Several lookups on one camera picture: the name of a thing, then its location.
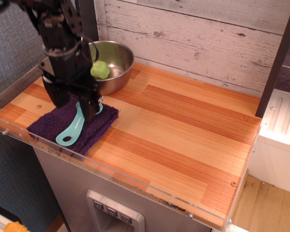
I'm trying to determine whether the grey toy fridge cabinet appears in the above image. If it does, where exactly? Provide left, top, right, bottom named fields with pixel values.
left=34, top=148, right=211, bottom=232

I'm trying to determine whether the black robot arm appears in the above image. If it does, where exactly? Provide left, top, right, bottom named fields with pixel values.
left=0, top=0, right=102, bottom=121

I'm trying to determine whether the purple folded towel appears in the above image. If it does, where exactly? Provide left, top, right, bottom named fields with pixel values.
left=27, top=94, right=119, bottom=155

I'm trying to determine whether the clear acrylic edge guard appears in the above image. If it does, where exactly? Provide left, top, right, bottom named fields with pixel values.
left=0, top=110, right=261, bottom=231

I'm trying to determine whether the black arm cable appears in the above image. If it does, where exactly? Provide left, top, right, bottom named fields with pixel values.
left=79, top=40, right=100, bottom=63

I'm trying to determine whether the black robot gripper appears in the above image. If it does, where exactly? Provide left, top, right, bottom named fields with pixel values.
left=39, top=43, right=101, bottom=122

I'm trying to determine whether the yellow object bottom left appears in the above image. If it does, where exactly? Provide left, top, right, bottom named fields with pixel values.
left=3, top=221, right=28, bottom=232

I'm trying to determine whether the green toy broccoli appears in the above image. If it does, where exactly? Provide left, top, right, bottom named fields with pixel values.
left=90, top=60, right=110, bottom=79

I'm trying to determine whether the white toy sink unit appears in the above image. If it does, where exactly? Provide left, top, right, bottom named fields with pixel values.
left=248, top=89, right=290, bottom=192

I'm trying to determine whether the dark vertical frame post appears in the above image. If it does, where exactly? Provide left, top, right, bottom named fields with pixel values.
left=255, top=17, right=290, bottom=118
left=74, top=0, right=99, bottom=42

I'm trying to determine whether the dark vertical frame post right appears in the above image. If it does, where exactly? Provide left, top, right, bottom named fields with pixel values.
left=255, top=17, right=290, bottom=118

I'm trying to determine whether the teal dish brush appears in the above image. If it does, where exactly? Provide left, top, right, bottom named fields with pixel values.
left=55, top=101, right=104, bottom=147

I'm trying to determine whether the dark vertical frame post left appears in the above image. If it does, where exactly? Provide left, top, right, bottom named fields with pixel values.
left=74, top=0, right=99, bottom=42

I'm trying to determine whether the stainless steel bowl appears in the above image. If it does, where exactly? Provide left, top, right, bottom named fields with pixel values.
left=89, top=41, right=134, bottom=95

